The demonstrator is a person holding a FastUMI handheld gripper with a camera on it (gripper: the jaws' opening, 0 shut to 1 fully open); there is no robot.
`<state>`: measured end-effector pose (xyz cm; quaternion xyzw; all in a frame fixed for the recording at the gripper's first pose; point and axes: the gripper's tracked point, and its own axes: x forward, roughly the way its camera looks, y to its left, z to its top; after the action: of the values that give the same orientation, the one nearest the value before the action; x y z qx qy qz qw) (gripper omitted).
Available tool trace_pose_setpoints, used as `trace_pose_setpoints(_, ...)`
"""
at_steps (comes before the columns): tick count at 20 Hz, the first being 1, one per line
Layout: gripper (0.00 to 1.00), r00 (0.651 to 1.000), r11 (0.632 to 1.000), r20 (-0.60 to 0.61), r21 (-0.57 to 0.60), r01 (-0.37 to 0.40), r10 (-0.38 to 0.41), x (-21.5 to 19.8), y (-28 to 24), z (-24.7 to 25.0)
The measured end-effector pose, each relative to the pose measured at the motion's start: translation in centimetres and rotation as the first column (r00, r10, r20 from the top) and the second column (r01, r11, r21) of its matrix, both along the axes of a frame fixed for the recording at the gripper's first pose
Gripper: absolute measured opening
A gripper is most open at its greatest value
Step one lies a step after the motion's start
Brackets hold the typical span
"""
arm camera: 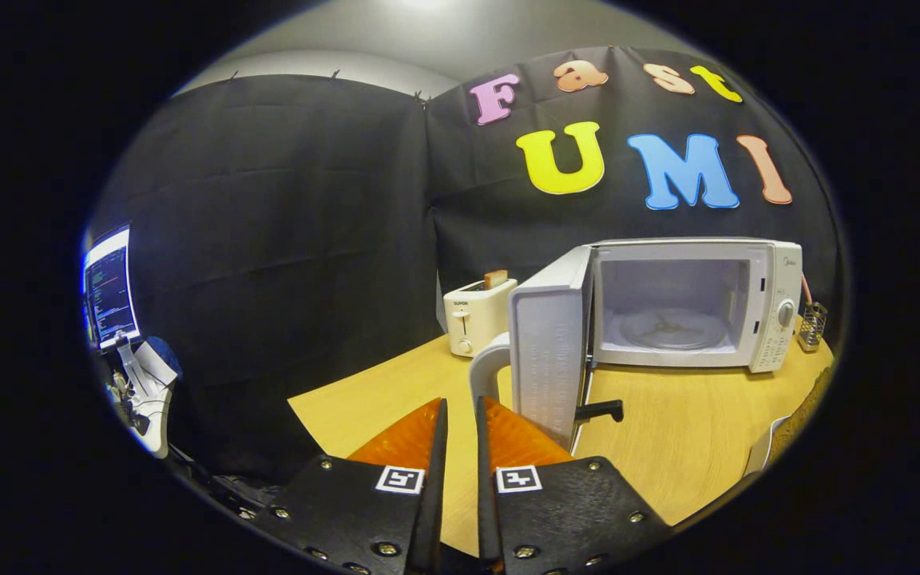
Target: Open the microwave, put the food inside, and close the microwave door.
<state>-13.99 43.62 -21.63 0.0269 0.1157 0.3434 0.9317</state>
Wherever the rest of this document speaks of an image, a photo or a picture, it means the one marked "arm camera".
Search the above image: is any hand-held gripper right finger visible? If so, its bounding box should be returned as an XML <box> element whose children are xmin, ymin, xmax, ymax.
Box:
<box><xmin>475</xmin><ymin>396</ymin><xmax>672</xmax><ymax>575</ymax></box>

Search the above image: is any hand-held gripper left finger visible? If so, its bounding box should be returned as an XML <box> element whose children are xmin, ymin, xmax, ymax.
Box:
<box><xmin>248</xmin><ymin>398</ymin><xmax>450</xmax><ymax>575</ymax></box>

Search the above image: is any white microwave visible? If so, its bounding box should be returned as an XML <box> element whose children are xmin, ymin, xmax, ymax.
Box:
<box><xmin>468</xmin><ymin>236</ymin><xmax>804</xmax><ymax>452</ymax></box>

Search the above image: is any glass microwave turntable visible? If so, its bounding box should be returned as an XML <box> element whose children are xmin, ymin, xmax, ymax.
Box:
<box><xmin>618</xmin><ymin>309</ymin><xmax>728</xmax><ymax>352</ymax></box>

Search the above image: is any white toaster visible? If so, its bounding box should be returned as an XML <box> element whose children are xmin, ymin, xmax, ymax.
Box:
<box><xmin>442</xmin><ymin>277</ymin><xmax>519</xmax><ymax>358</ymax></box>

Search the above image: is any white rectangular dish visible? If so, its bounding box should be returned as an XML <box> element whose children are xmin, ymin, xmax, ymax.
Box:
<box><xmin>744</xmin><ymin>415</ymin><xmax>792</xmax><ymax>478</ymax></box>

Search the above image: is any white plastic device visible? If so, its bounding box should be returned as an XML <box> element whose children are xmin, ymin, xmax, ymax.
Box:
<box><xmin>105</xmin><ymin>335</ymin><xmax>183</xmax><ymax>460</ymax></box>

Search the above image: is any computer monitor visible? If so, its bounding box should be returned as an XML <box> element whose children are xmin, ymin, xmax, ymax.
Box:
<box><xmin>81</xmin><ymin>224</ymin><xmax>141</xmax><ymax>352</ymax></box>

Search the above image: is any wire mesh holder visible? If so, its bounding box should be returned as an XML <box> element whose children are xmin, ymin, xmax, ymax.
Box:
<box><xmin>797</xmin><ymin>300</ymin><xmax>828</xmax><ymax>353</ymax></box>

